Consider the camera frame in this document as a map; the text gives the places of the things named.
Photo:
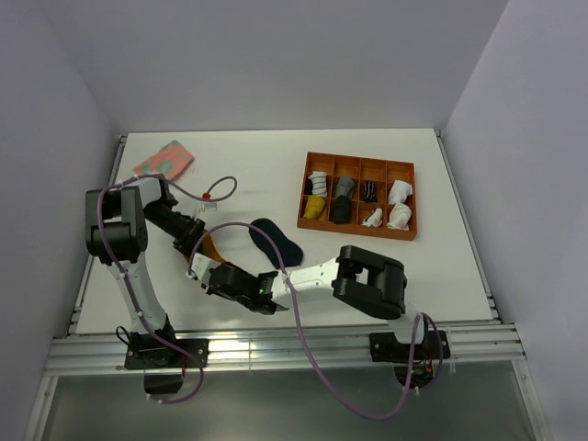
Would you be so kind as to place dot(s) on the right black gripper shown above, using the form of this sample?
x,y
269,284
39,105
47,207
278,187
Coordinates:
x,y
210,290

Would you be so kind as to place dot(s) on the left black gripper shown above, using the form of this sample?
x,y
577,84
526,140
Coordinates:
x,y
188,241

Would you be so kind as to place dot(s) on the mustard yellow striped sock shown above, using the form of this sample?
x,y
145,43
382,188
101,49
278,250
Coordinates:
x,y
207,247

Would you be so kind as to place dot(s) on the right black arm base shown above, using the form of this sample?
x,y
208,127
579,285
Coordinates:
x,y
385,348

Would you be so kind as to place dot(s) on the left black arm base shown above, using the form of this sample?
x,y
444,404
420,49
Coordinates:
x,y
164,368

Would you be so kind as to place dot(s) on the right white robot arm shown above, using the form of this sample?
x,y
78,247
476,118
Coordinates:
x,y
370,283

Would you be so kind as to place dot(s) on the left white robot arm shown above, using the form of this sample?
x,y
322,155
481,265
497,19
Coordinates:
x,y
116,233

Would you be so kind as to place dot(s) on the pink green patterned socks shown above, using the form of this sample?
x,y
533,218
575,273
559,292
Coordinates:
x,y
171,161

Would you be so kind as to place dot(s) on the navy blue sock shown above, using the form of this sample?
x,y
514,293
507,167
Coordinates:
x,y
271,241

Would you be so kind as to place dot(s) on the yellow rolled sock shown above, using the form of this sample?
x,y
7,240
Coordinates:
x,y
315,209

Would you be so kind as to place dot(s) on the black white striped rolled sock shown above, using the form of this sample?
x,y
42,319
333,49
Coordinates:
x,y
316,184

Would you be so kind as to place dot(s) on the dark grey rolled sock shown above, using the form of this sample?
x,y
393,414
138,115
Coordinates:
x,y
342,210

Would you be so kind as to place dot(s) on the light grey rolled sock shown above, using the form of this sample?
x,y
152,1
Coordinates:
x,y
345,187

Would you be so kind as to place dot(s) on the orange divided tray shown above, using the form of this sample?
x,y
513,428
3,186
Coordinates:
x,y
360,169

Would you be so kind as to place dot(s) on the small white rolled sock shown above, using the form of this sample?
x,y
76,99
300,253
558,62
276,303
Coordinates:
x,y
374,219

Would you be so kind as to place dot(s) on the black patterned rolled sock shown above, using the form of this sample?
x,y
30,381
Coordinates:
x,y
369,192

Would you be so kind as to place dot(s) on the lower white rolled sock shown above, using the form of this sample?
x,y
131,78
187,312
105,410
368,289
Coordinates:
x,y
399,217

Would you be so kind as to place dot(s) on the upper white rolled sock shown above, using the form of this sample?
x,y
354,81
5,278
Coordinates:
x,y
399,192

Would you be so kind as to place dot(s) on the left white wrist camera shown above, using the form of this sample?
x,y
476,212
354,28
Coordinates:
x,y
206,204

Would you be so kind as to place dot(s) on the aluminium front rail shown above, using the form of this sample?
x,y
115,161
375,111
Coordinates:
x,y
336,347

